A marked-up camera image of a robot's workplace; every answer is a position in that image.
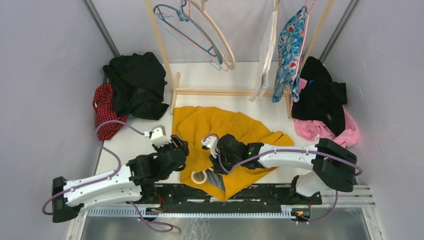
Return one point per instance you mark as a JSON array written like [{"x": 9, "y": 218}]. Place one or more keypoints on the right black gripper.
[{"x": 216, "y": 168}]

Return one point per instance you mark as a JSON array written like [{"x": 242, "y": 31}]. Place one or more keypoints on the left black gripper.
[{"x": 183, "y": 144}]

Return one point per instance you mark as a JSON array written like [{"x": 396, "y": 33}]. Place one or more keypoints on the wooden hanger front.
[{"x": 201, "y": 177}]

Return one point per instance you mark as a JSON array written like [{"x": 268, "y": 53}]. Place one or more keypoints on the wooden hanger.
[
  {"x": 270, "y": 37},
  {"x": 201, "y": 177},
  {"x": 230, "y": 61}
]

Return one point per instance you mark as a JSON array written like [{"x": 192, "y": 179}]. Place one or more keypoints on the yellow garment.
[{"x": 235, "y": 131}]

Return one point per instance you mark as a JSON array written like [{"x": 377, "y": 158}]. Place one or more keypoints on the white garment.
[{"x": 262, "y": 83}]

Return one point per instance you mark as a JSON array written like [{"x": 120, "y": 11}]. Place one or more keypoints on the blue floral skirt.
[{"x": 288, "y": 45}]

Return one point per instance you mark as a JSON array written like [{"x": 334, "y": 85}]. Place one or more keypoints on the pink plastic hanger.
[
  {"x": 202, "y": 39},
  {"x": 305, "y": 30}
]

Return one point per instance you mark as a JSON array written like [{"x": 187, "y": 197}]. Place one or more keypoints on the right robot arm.
[{"x": 330, "y": 165}]

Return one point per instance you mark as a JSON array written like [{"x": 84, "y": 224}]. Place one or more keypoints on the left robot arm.
[{"x": 134, "y": 181}]

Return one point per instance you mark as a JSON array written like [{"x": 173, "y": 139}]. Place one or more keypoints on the light blue plastic hanger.
[{"x": 185, "y": 36}]

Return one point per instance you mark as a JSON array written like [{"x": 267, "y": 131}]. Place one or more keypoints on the wooden hanger back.
[{"x": 230, "y": 61}]

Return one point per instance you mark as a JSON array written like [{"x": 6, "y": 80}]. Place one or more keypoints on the wooden clothes rack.
[{"x": 212, "y": 55}]

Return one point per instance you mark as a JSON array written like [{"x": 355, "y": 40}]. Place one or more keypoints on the pink garment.
[{"x": 313, "y": 130}]

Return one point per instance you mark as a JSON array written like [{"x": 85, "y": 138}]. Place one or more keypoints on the black garment left pile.
[{"x": 138, "y": 84}]

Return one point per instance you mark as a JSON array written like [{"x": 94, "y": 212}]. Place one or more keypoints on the black garment pile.
[
  {"x": 322, "y": 99},
  {"x": 138, "y": 84}
]

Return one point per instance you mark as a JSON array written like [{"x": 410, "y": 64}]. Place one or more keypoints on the red dotted garment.
[{"x": 103, "y": 107}]

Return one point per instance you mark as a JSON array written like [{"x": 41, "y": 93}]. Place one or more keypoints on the black garment right pile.
[{"x": 322, "y": 99}]

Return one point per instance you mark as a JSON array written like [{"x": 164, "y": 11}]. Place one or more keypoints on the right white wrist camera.
[{"x": 210, "y": 142}]

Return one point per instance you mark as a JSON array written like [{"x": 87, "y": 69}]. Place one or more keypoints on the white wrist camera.
[
  {"x": 210, "y": 142},
  {"x": 157, "y": 136}
]

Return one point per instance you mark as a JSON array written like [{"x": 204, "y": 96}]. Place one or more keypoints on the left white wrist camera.
[{"x": 157, "y": 136}]

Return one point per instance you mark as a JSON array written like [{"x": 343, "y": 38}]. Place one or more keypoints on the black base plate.
[{"x": 262, "y": 198}]

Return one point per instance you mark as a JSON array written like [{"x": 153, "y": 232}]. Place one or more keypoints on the white slotted cable duct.
[{"x": 131, "y": 212}]

